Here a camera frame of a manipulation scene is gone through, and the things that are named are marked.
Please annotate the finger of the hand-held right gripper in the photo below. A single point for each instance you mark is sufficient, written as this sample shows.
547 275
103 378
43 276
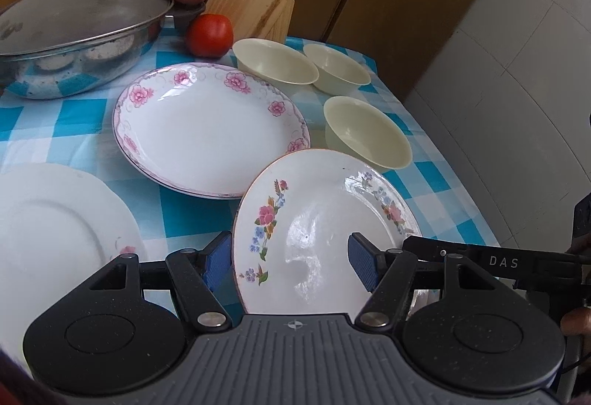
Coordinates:
427 246

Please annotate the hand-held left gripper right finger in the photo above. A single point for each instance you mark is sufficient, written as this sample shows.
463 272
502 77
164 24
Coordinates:
364 262

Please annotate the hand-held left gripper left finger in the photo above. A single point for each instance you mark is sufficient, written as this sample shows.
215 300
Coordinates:
217 262

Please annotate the small multicolour floral plate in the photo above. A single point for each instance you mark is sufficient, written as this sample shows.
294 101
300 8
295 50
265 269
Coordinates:
314 211

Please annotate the cream bowl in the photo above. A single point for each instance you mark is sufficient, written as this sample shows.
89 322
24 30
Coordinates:
339 66
272 59
369 132

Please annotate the large pink floral plate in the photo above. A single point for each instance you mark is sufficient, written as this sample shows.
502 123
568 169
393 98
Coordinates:
207 128

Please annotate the white scalloped plate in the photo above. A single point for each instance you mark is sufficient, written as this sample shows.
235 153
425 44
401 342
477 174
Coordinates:
51 239

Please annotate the person's right hand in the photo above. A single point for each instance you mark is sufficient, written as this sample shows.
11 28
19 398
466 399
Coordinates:
577 322

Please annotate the blue checkered tablecloth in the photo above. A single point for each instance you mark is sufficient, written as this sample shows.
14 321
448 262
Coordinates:
55 128

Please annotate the red tomato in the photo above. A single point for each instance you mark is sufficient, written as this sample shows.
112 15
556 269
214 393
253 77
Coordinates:
210 36

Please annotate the steel pot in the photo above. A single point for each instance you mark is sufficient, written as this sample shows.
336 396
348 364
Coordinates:
55 72

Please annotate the steel pot lid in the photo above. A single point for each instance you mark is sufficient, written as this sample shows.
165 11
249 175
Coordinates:
78 12

